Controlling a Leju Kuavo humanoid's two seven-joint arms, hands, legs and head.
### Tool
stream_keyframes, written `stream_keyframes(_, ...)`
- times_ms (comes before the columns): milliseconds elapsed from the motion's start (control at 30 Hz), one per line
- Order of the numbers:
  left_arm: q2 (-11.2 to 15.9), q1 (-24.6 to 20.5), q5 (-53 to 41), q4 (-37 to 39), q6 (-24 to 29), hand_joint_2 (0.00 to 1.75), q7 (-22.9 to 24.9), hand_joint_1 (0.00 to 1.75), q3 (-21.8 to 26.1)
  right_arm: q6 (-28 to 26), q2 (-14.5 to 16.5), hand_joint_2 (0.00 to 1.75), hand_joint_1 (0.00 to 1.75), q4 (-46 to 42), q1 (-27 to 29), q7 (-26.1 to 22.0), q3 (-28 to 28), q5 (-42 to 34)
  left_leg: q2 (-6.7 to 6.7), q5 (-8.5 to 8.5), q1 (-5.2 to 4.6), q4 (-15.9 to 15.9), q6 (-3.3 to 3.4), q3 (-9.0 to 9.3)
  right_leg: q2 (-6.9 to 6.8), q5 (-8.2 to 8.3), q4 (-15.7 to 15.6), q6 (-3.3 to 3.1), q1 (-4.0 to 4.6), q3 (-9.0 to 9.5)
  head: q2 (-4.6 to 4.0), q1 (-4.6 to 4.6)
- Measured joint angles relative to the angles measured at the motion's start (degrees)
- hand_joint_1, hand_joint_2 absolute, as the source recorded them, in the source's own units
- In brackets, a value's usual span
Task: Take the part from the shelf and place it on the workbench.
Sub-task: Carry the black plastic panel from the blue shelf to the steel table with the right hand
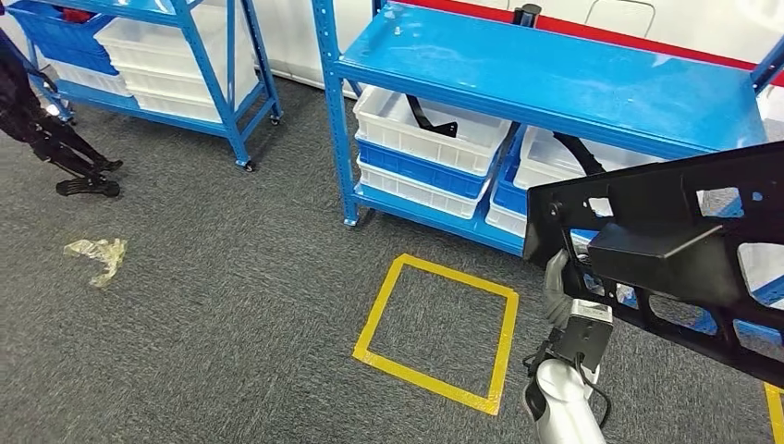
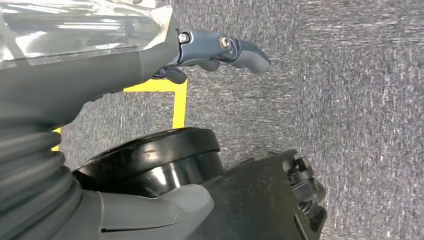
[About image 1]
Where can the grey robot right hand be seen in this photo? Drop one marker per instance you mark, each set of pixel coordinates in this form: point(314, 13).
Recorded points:
point(556, 276)

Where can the black plastic car part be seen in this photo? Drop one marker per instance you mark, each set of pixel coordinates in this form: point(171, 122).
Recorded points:
point(661, 202)

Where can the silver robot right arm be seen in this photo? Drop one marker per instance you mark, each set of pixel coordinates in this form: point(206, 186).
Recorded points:
point(560, 398)

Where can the black curved plastic part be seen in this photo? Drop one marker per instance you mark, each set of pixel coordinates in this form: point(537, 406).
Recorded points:
point(582, 153)
point(442, 129)

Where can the blue metal shelf rack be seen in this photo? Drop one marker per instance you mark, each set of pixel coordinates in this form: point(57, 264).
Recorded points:
point(135, 9)
point(551, 80)

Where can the blue plastic bin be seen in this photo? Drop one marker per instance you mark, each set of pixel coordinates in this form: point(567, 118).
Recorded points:
point(422, 174)
point(61, 43)
point(508, 196)

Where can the white car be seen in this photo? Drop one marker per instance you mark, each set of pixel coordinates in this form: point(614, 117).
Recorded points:
point(704, 24)

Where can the crumpled clear plastic wrap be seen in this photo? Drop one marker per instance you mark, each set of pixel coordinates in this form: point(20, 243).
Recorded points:
point(101, 251)

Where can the black standing robot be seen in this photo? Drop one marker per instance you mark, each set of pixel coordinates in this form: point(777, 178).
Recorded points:
point(37, 129)

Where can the black stanchion post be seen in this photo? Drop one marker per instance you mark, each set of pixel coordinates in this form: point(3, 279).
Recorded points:
point(528, 15)

